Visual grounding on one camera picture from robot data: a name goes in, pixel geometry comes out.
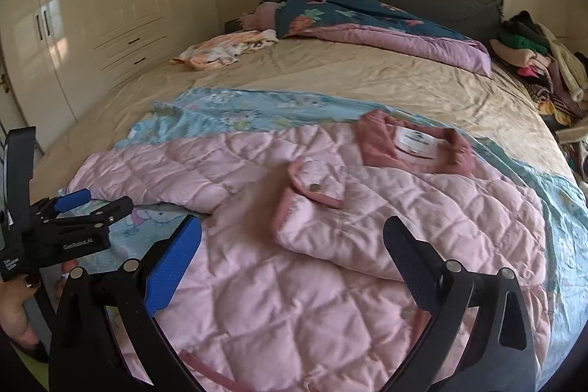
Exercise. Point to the yellow-green cloth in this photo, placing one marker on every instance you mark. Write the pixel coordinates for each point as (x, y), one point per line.
(32, 366)

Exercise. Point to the pile of mixed clothes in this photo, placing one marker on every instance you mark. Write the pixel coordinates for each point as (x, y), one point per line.
(533, 52)

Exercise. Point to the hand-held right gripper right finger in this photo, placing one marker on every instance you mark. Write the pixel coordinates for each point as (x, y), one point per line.
(413, 268)

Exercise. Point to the basket of dark clothes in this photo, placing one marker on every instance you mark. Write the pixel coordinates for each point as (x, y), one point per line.
(574, 153)

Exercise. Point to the dark floral comforter lilac lining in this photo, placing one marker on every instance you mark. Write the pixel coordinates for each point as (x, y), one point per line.
(330, 13)

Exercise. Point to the pink quilted jacket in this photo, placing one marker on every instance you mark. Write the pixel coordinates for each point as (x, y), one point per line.
(257, 282)

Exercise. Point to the cream wardrobe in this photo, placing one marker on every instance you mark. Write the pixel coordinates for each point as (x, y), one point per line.
(92, 6)

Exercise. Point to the person's left hand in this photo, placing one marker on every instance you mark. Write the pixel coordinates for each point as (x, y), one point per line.
(16, 314)

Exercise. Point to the peach floral cloth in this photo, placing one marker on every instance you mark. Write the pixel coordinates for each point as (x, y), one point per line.
(216, 50)

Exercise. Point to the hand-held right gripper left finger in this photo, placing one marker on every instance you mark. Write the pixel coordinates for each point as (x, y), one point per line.
(172, 263)

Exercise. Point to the light blue cartoon-print blanket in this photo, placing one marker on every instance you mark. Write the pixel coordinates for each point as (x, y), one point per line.
(229, 107)

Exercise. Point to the bed with beige sheet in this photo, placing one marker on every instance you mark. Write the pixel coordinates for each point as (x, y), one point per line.
(367, 75)

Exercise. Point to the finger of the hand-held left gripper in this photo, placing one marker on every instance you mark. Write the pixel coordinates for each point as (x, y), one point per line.
(73, 199)
(112, 209)

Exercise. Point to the pink pillow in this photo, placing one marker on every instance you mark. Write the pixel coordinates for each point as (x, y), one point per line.
(264, 15)

